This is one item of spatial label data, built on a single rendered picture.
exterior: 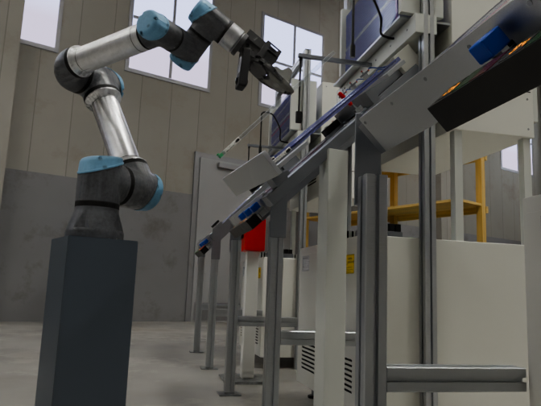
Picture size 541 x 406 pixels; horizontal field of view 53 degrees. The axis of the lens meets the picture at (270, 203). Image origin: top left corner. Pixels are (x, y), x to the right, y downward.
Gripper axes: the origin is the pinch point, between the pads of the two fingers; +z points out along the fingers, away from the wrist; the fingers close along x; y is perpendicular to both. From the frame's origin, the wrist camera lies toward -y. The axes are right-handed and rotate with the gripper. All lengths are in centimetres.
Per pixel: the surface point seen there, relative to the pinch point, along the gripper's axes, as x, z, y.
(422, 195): 4, 56, 5
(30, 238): 492, -77, -63
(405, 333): 6, 75, -35
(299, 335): 7, 45, -55
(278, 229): 7.4, 22.4, -33.1
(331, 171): -13.9, 20.2, -17.7
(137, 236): 521, 15, 7
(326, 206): -13.2, 24.4, -26.1
